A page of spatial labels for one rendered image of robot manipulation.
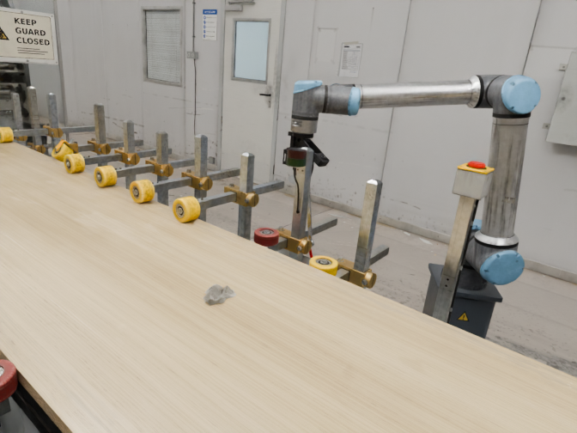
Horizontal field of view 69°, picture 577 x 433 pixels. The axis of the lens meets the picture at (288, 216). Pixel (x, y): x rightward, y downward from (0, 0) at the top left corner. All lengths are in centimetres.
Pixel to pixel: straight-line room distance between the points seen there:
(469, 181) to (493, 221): 60
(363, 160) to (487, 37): 147
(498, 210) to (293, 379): 110
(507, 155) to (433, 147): 242
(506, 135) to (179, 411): 130
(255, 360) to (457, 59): 343
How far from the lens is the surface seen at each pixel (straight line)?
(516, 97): 157
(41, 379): 85
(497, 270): 172
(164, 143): 189
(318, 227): 159
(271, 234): 135
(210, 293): 99
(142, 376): 81
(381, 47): 423
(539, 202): 387
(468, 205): 114
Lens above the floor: 142
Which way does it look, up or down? 20 degrees down
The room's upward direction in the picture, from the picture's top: 5 degrees clockwise
